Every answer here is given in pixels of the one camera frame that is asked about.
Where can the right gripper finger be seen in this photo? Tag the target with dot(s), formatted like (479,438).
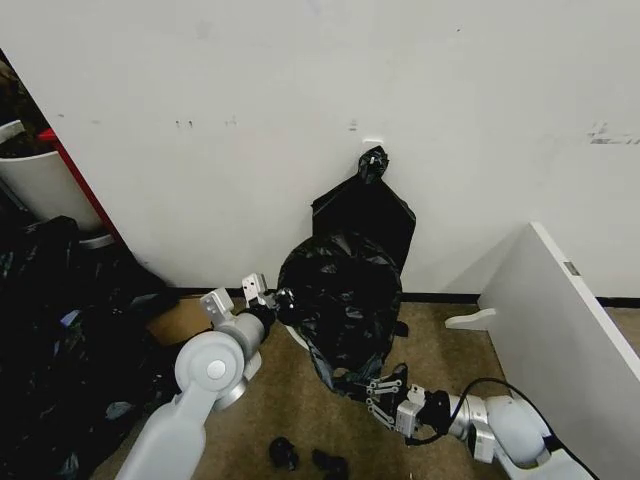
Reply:
(380,411)
(384,387)

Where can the dark potted plant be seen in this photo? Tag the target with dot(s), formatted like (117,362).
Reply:
(12,100)

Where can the small metal bracket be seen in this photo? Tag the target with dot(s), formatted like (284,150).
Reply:
(572,269)

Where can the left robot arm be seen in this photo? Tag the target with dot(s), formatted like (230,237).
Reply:
(200,390)

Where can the white round planter pot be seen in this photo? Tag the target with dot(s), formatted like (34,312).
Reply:
(45,185)

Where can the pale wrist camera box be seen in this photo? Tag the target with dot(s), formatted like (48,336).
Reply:
(253,287)
(410,409)

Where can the white panel foot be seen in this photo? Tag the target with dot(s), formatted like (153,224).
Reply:
(470,318)

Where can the flat black hanging bag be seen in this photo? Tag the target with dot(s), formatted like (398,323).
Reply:
(365,215)

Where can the white planter saucer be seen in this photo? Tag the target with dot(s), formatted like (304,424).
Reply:
(97,241)

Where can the pile of black bags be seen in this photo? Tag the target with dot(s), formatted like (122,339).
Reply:
(60,350)

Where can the crumpled black plastic scrap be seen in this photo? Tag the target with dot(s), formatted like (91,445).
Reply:
(330,462)
(284,452)

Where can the brown cardboard piece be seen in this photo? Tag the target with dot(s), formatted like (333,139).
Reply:
(175,320)

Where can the black baseboard strip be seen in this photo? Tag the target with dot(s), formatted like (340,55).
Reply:
(440,297)

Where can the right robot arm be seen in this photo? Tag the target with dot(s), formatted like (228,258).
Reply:
(515,430)

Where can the white board panel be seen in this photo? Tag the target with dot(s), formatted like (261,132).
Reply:
(560,330)

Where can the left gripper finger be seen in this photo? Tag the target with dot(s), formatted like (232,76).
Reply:
(285,299)

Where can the white wall hook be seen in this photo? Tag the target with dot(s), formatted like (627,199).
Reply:
(373,141)

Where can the black garbage bag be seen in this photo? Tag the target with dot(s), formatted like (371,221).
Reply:
(345,300)

